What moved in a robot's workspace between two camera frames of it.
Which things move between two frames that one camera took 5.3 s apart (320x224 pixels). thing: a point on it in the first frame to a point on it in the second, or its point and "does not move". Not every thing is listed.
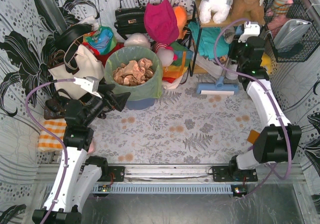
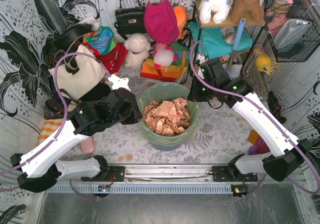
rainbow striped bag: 173,73 does not move
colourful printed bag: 102,41 does not move
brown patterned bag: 54,107 does not move
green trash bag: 151,89 to 162,92
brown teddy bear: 247,3 does not move
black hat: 64,39 does not move
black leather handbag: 130,20 does not move
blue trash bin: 139,104 to 168,148
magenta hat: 160,22 does not move
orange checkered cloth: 51,135 does not move
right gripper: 236,47 to 197,92
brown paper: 134,73 to 168,117
